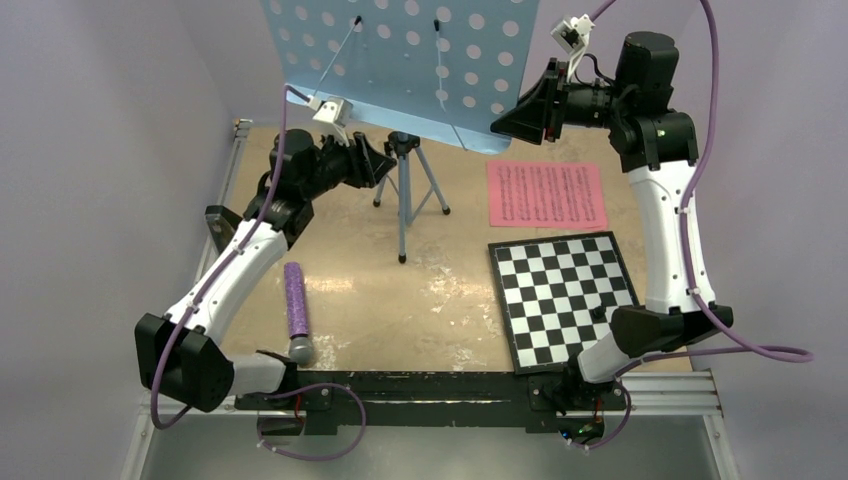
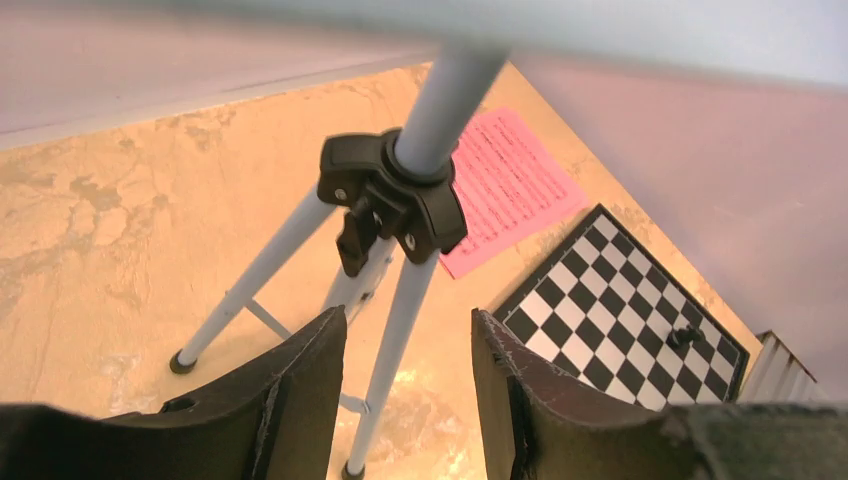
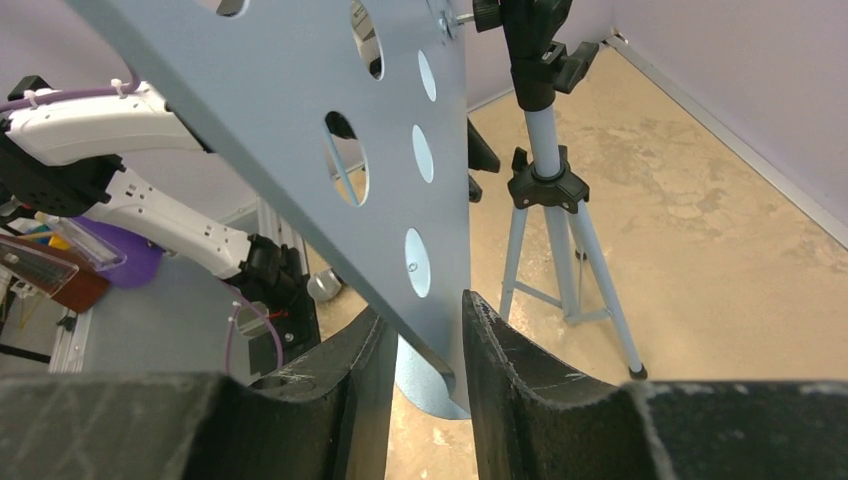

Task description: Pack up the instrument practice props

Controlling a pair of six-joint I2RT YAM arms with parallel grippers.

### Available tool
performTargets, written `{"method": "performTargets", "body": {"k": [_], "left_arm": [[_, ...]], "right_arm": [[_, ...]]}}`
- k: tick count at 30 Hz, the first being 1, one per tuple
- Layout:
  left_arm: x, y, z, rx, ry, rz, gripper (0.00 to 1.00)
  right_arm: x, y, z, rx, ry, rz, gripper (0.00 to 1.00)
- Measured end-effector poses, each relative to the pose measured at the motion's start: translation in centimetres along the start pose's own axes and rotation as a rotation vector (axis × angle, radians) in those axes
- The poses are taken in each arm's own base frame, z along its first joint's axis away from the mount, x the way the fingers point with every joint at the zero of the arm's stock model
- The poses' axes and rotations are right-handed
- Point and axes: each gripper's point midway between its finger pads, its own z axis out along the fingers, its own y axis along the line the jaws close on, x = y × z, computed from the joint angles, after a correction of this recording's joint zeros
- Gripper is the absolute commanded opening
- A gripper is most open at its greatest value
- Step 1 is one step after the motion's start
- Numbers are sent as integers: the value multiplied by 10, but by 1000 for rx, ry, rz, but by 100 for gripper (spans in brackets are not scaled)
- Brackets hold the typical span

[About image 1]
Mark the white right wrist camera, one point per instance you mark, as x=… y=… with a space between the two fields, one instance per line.
x=573 y=35

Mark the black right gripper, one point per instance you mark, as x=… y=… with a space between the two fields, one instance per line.
x=539 y=110

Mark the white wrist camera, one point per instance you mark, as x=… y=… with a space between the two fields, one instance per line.
x=573 y=35
x=332 y=115

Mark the black base frame rail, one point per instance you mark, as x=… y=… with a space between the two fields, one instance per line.
x=540 y=403

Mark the black metronome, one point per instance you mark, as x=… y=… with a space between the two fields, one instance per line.
x=226 y=228

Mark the light blue music stand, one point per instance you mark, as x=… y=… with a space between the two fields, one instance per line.
x=441 y=70

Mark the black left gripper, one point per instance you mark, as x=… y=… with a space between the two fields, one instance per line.
x=366 y=166

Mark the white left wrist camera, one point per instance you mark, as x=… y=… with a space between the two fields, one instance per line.
x=332 y=115

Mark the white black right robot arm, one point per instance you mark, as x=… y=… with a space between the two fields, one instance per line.
x=658 y=152

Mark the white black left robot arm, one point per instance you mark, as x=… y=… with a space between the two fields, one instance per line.
x=178 y=352

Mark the black white chessboard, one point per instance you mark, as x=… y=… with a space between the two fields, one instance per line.
x=546 y=289

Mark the purple glitter microphone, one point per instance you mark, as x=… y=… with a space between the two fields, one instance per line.
x=301 y=348

